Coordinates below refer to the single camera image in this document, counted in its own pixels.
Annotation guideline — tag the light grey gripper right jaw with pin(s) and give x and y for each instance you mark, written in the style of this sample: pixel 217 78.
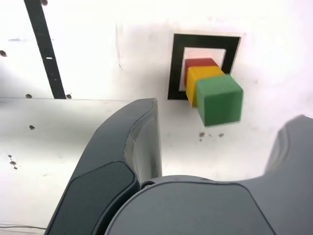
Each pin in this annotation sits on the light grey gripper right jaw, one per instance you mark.
pixel 207 208

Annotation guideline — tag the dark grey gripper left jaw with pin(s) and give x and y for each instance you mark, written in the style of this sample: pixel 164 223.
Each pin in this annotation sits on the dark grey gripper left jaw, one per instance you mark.
pixel 102 171

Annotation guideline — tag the green cube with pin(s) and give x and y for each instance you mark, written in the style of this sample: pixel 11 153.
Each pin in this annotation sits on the green cube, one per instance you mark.
pixel 220 102

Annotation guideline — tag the yellow cube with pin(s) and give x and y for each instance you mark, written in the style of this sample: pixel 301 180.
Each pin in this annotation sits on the yellow cube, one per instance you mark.
pixel 203 72

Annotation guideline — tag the red cube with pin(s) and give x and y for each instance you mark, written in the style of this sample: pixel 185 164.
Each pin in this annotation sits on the red cube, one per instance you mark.
pixel 198 62

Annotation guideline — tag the black tape square outline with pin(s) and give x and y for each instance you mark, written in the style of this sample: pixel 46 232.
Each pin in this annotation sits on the black tape square outline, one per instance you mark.
pixel 176 61

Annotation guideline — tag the black tape strip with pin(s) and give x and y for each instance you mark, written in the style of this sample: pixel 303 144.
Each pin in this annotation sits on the black tape strip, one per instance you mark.
pixel 46 49

